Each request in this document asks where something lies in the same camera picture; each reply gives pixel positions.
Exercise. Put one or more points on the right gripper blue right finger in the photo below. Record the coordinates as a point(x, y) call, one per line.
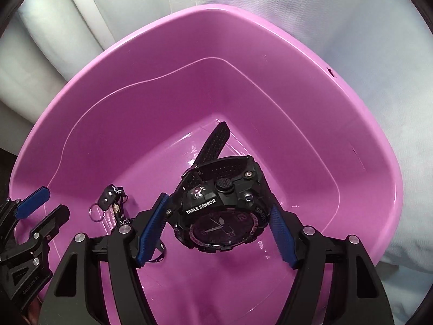
point(282, 236)

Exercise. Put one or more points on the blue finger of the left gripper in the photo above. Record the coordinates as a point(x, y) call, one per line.
point(35, 200)
point(46, 230)

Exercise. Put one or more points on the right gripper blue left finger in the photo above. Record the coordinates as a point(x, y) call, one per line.
point(149, 228)

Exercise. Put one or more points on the black digital sports watch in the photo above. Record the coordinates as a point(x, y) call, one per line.
point(221, 202)

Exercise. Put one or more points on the pink plastic tub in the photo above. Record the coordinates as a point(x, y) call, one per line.
point(127, 127)

